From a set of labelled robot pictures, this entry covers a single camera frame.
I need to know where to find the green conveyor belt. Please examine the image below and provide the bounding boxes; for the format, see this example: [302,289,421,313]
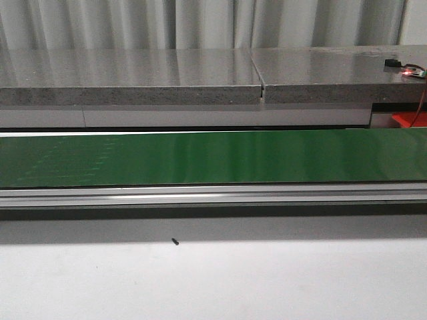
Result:
[1,128,426,208]

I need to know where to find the grey stone countertop left slab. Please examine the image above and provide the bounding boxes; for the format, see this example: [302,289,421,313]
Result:
[1,49,262,105]

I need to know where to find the grey stone countertop slab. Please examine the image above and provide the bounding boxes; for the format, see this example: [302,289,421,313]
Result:
[1,49,262,105]
[251,45,426,104]

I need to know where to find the grey stone countertop right slab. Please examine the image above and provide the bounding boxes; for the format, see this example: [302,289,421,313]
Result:
[251,45,426,104]

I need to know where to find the red plastic tray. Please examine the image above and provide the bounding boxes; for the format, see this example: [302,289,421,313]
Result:
[392,111,427,128]

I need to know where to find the small sensor circuit board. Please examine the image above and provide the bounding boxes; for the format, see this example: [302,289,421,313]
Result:
[384,59,426,79]

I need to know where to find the white pleated curtain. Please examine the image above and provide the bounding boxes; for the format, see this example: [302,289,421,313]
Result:
[1,0,426,49]

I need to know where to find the red black sensor wire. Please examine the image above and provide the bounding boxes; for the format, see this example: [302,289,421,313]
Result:
[408,61,427,129]

